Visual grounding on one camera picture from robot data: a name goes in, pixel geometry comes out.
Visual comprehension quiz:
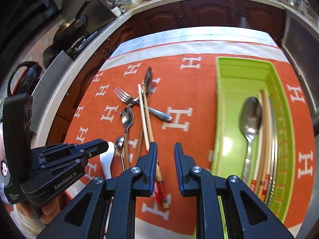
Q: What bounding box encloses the silver cabinet with frosted doors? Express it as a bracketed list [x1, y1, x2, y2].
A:
[282, 12, 319, 120]

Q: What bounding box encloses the steel splash guard panel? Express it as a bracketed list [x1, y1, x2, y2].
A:
[51, 0, 118, 38]
[31, 50, 76, 134]

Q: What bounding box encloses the small metal spoon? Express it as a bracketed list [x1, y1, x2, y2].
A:
[115, 137, 125, 173]

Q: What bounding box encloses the dark brown chopstick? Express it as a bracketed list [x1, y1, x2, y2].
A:
[135, 129, 145, 160]

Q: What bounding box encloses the black cooker with red handle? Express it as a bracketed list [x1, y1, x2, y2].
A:
[7, 61, 43, 98]

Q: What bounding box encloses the black range hood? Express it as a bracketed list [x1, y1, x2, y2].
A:
[0, 0, 58, 64]

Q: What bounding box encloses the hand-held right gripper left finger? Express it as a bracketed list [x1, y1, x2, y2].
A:
[37, 142, 158, 239]

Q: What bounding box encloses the person's left hand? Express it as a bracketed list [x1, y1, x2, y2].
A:
[40, 197, 61, 226]

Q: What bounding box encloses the brown kitchen cabinet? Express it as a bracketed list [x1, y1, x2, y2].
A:
[57, 0, 287, 120]

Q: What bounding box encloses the light blue checked table cover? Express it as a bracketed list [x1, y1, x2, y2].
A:
[117, 28, 279, 56]

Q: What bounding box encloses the black pot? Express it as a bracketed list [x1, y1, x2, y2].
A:
[42, 46, 62, 68]

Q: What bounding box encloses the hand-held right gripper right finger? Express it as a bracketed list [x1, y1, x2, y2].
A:
[174, 142, 296, 239]

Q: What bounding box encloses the metal fork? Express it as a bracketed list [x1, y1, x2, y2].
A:
[113, 87, 173, 122]

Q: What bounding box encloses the black gas stove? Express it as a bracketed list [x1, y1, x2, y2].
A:
[67, 22, 115, 58]

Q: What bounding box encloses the white ceramic spoon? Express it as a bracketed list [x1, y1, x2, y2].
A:
[100, 141, 115, 180]

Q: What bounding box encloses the orange patterned blanket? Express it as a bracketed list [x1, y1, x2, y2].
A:
[62, 40, 319, 239]

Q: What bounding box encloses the green plastic utensil tray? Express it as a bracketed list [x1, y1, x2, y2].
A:
[209, 56, 296, 224]

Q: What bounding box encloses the large metal spoon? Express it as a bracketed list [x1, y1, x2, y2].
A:
[240, 96, 263, 183]
[120, 66, 154, 116]

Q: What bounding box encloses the dark wok with handle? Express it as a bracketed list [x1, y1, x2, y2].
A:
[53, 0, 94, 48]

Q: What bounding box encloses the wooden-handled metal spoon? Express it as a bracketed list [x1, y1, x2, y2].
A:
[121, 107, 135, 172]

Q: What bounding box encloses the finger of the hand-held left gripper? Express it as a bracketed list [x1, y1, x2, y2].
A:
[32, 139, 109, 155]
[37, 144, 109, 173]

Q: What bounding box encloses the person's left forearm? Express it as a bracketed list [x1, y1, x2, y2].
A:
[10, 202, 48, 234]

